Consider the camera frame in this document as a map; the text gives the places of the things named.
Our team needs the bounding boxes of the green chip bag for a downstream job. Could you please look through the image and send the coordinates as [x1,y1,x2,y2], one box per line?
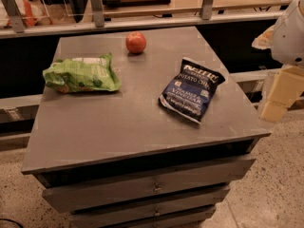
[43,53,121,93]

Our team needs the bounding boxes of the grey drawer cabinet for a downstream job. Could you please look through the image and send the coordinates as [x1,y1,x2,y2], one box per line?
[22,27,267,228]

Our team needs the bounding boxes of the black wooden-handled tool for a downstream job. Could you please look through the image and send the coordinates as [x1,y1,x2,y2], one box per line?
[102,0,171,8]

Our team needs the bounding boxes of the red apple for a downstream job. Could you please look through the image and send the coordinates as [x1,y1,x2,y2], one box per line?
[125,31,146,54]

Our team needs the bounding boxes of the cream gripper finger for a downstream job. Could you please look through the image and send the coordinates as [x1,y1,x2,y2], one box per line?
[260,66,304,123]
[252,26,274,49]

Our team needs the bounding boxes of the blue potato chip bag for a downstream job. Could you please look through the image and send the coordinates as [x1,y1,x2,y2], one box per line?
[159,57,225,124]

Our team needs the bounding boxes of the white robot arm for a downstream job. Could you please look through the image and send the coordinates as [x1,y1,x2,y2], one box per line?
[252,0,304,123]

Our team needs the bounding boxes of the black floor cable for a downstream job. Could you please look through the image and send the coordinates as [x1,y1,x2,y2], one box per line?
[0,218,25,228]

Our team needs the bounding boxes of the metal railing frame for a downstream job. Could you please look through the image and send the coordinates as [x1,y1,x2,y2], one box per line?
[0,0,291,39]

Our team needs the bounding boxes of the orange white bag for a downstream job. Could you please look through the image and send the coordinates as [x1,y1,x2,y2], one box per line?
[0,0,52,28]

